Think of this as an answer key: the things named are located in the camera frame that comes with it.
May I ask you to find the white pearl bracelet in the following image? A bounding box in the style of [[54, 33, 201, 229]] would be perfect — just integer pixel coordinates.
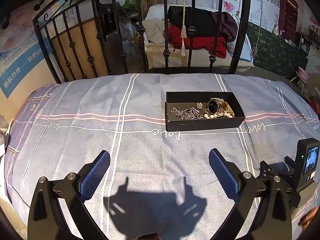
[[203, 112, 234, 119]]

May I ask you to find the brown leather strap watch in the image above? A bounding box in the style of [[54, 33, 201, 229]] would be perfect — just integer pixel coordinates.
[[205, 98, 235, 119]]

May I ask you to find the silver chain necklace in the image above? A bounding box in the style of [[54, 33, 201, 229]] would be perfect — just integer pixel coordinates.
[[170, 102, 205, 120]]

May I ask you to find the black jewelry box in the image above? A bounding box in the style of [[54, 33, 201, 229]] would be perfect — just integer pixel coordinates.
[[165, 92, 245, 132]]

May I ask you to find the person's right hand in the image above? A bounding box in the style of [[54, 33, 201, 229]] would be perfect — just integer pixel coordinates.
[[298, 206, 319, 230]]

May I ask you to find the pink stool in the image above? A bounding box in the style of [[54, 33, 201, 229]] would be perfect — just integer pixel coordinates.
[[290, 67, 309, 94]]

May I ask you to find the green patterned carpet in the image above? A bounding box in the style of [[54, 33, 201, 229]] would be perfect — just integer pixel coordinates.
[[247, 23, 308, 79]]

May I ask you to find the grey plaid bedsheet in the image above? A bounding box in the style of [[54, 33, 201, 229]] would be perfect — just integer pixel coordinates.
[[5, 74, 319, 239]]

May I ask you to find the red blanket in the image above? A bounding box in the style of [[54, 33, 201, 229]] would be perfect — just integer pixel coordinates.
[[168, 25, 227, 59]]

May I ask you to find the dark purple jacket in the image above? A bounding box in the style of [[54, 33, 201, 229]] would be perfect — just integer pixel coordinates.
[[219, 11, 238, 43]]

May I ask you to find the red wooden cabinet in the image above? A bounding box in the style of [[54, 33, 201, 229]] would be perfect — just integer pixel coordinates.
[[278, 0, 298, 41]]

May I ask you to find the white sofa bed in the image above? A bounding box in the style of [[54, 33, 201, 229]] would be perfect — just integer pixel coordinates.
[[143, 4, 254, 72]]

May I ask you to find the black iron bed headboard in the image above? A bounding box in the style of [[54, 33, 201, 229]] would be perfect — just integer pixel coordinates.
[[32, 0, 251, 83]]

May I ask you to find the black action camera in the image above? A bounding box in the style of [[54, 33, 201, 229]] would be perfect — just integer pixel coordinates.
[[294, 138, 319, 189]]

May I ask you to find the white tassel cord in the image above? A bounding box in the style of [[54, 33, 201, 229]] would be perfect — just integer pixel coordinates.
[[180, 0, 188, 57]]

